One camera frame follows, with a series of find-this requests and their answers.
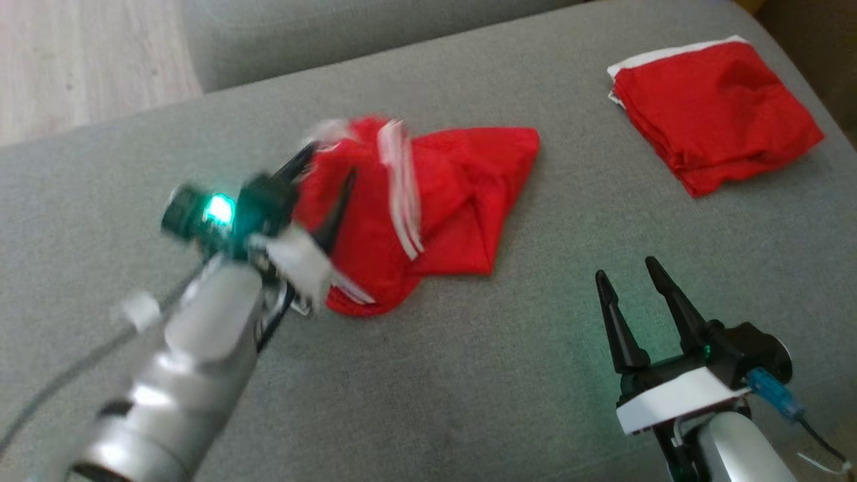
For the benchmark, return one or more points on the grey sofa ottoman cushion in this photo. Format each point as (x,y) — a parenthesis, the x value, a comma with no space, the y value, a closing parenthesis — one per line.
(335,33)

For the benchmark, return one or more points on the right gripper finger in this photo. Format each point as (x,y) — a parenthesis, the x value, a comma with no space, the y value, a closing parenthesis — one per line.
(622,328)
(679,311)

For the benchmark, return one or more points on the red garment with white stripes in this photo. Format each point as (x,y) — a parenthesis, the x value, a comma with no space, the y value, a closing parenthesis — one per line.
(462,194)

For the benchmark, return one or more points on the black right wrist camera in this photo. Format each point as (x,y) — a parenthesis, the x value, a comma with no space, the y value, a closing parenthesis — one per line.
(750,351)

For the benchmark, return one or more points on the folded red garment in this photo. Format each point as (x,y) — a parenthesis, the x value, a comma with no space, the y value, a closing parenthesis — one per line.
(716,114)

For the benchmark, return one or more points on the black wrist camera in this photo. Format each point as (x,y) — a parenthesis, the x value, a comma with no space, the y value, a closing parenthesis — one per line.
(214,211)
(750,351)

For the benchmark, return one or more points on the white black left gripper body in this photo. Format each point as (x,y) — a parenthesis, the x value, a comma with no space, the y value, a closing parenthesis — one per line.
(301,261)

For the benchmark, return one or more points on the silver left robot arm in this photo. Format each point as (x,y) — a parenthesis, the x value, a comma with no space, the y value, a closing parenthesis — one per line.
(174,388)

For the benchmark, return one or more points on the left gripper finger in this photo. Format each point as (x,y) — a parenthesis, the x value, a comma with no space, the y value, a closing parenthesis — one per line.
(338,211)
(296,164)

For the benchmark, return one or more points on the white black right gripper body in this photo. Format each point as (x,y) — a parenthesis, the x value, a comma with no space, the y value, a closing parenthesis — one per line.
(676,398)

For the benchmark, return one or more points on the large grey sofa seat cushion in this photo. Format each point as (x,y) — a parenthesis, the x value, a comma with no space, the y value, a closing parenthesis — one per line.
(469,348)

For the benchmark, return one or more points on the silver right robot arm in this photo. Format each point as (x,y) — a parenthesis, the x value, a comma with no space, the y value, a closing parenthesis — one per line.
(733,448)

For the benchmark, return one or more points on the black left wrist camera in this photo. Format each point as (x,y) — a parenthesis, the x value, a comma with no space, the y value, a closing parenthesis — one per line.
(214,211)

